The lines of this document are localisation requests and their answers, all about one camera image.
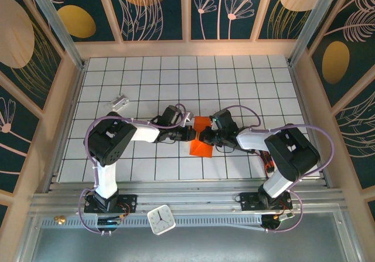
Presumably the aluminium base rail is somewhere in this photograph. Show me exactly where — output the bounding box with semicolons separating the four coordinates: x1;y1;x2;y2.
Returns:
29;184;345;213

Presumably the aluminium corner post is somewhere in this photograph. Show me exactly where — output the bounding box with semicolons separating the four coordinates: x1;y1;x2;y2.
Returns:
23;0;87;71
287;0;351;67

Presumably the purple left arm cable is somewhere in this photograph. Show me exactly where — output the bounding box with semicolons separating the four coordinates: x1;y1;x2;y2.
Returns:
76;103;188;236

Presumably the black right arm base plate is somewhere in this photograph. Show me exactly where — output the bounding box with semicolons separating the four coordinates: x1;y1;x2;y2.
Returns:
240;192;293;210

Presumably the orange paper sheet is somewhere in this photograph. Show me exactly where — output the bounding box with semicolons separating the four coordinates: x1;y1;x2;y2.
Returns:
189;115;214;158

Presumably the slotted grey cable duct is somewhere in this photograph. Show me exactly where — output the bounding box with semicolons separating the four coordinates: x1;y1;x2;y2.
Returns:
40;217;264;228

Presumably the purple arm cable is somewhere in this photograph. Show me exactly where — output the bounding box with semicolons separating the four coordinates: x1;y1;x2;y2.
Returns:
209;105;336;233
76;103;188;236

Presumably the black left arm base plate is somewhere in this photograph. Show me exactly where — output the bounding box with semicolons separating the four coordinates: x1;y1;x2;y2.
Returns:
84;194;138;213

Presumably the clear plastic small box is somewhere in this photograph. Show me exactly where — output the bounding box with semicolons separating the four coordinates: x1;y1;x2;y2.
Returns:
104;93;129;112

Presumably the aluminium side rail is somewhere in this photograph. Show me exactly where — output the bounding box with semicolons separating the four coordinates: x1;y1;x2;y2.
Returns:
288;62;333;188
43;62;87;193

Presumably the white square clock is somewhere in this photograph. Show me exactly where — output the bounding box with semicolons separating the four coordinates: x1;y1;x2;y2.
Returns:
146;204;176;236

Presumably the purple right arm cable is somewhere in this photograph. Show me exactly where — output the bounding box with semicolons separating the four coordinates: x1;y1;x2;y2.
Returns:
209;105;336;233

